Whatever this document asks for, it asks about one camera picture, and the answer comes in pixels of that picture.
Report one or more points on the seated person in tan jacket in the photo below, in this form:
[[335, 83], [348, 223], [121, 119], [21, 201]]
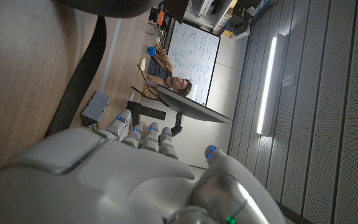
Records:
[[160, 70]]

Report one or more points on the long ceiling light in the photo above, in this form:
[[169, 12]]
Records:
[[267, 84]]

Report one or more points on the orange cube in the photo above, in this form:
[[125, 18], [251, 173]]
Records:
[[160, 18]]

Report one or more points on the yellow sticky note pad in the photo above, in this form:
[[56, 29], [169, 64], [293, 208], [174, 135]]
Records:
[[142, 64]]

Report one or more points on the white shelf unit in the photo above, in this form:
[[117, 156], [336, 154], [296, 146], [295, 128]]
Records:
[[211, 14]]

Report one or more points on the black computer monitor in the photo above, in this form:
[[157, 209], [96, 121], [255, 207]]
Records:
[[191, 109]]

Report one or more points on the clear glass bottle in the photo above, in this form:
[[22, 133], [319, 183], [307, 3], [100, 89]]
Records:
[[154, 31]]

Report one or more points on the whiteboard with writing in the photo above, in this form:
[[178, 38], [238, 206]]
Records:
[[194, 49]]

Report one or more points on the small grey box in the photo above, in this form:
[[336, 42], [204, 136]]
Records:
[[96, 109]]

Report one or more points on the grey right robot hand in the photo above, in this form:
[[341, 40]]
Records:
[[104, 186]]

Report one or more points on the blue spiky ball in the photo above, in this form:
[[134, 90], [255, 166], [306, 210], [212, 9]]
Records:
[[151, 51]]

